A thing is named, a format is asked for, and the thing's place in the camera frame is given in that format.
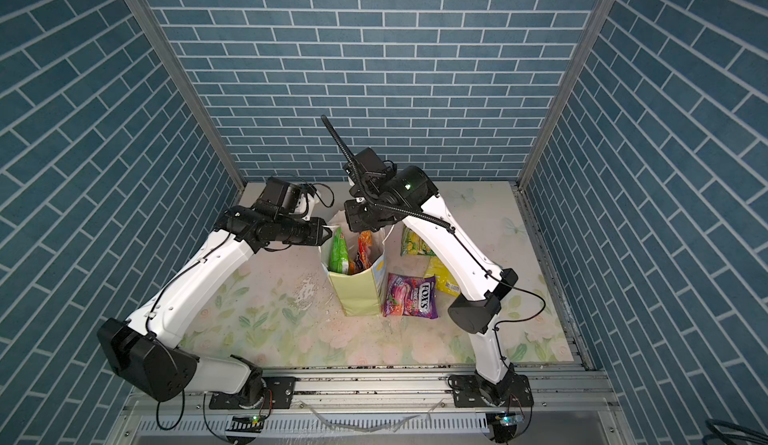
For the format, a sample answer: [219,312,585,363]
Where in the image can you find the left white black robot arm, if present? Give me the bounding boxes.
[97,206,333,408]

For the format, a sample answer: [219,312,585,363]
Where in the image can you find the yellow snack packet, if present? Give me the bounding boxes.
[423,256,461,297]

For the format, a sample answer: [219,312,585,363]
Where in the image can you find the aluminium mounting rail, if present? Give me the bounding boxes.
[106,366,634,444]

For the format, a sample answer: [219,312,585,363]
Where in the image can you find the bright green snack packet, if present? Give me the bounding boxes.
[328,228,350,275]

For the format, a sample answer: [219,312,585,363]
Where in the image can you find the controller board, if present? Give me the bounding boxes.
[485,412,522,444]
[225,415,264,445]

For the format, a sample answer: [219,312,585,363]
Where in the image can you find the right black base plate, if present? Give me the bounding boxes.
[446,374,534,408]

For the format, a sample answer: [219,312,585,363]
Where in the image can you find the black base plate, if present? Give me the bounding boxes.
[208,376,296,411]
[446,374,534,408]

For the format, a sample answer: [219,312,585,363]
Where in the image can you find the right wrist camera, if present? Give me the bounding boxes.
[355,148,397,194]

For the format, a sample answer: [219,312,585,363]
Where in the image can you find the floral paper gift bag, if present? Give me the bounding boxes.
[319,211,389,316]

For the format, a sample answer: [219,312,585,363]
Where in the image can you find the red snack packet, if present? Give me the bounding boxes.
[353,231,373,274]

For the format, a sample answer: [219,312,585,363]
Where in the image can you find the purple Fox's candy packet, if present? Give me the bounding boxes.
[383,273,438,319]

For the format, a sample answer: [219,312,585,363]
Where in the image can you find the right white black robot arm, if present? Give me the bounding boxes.
[344,162,517,406]

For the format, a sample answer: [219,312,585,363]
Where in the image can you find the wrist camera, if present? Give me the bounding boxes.
[258,177,320,220]
[355,148,397,194]

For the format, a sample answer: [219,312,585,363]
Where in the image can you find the right controller board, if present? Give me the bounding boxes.
[485,412,522,444]

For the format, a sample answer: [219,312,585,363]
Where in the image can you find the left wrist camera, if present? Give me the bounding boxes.
[258,177,320,220]

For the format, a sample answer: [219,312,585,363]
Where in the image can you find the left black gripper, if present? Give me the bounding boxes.
[275,215,336,244]

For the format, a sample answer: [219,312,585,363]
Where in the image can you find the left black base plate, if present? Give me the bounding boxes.
[208,376,296,411]

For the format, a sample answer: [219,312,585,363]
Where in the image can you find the left controller board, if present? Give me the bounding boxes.
[225,415,264,445]

